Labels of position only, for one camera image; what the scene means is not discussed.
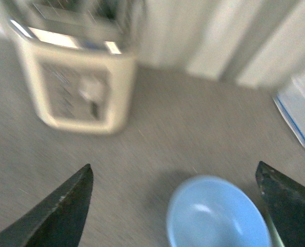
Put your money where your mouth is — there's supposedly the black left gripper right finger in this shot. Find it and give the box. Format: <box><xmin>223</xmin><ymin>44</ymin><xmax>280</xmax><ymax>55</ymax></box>
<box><xmin>255</xmin><ymin>161</ymin><xmax>305</xmax><ymax>246</ymax></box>

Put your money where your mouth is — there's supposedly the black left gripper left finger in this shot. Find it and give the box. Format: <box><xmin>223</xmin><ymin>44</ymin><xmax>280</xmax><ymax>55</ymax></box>
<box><xmin>0</xmin><ymin>164</ymin><xmax>94</xmax><ymax>246</ymax></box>

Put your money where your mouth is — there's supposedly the blue bowl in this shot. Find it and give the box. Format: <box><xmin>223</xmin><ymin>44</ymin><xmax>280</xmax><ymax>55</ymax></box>
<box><xmin>166</xmin><ymin>175</ymin><xmax>272</xmax><ymax>246</ymax></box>

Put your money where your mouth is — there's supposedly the clear plastic container blue lid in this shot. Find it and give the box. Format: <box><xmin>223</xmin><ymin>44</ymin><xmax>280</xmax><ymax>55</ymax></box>
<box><xmin>274</xmin><ymin>77</ymin><xmax>305</xmax><ymax>148</ymax></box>

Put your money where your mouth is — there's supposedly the white curtain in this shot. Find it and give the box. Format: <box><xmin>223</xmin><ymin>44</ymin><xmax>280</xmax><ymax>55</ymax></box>
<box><xmin>0</xmin><ymin>1</ymin><xmax>305</xmax><ymax>89</ymax></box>

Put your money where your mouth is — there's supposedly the cream toaster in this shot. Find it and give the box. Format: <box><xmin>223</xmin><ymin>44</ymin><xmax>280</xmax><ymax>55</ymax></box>
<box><xmin>2</xmin><ymin>1</ymin><xmax>145</xmax><ymax>135</ymax></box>

